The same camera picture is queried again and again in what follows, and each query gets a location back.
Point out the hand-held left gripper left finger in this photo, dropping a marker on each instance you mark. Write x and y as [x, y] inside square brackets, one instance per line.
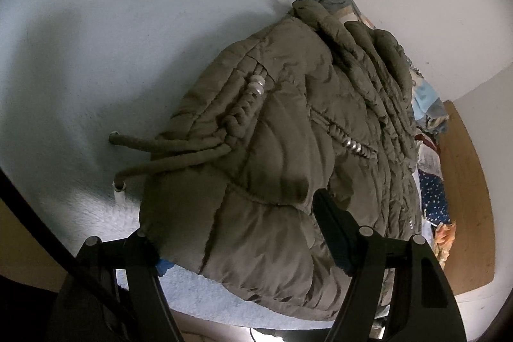
[140, 258]

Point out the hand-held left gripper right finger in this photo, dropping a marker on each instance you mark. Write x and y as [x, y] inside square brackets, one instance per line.
[334, 234]

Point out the pile of colourful clothes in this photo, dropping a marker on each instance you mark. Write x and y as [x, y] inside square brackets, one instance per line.
[435, 193]

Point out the wooden headboard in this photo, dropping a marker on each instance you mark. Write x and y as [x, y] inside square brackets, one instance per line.
[465, 185]

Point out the light blue bed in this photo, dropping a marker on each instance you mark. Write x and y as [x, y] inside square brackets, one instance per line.
[80, 45]

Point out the olive puffer jacket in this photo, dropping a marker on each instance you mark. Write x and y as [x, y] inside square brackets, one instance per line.
[300, 125]

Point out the orange cloth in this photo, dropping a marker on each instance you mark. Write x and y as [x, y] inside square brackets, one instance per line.
[443, 242]

